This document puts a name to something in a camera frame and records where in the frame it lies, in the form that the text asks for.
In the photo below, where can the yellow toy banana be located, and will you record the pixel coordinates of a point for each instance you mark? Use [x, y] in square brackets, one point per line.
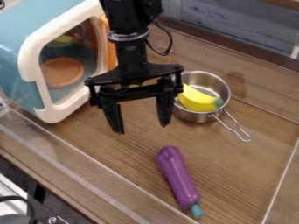
[197, 101]

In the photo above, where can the orange microwave turntable plate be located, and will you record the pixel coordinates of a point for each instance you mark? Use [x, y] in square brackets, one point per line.
[62, 72]

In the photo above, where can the purple toy eggplant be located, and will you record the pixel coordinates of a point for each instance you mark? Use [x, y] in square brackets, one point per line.
[174, 169]

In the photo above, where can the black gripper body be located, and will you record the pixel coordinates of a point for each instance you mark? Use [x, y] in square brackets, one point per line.
[136, 78]

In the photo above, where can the blue toy microwave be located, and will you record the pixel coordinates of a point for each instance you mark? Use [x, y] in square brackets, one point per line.
[42, 30]

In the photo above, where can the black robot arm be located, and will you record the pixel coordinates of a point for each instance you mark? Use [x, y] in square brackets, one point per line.
[130, 16]

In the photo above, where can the clear acrylic barrier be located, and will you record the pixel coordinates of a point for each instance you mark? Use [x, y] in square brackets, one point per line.
[98, 192]

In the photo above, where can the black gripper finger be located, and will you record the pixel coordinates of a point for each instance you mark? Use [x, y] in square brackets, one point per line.
[164, 100]
[111, 108]

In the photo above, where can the silver pot with handle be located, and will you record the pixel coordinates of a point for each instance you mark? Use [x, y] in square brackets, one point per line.
[211, 85]

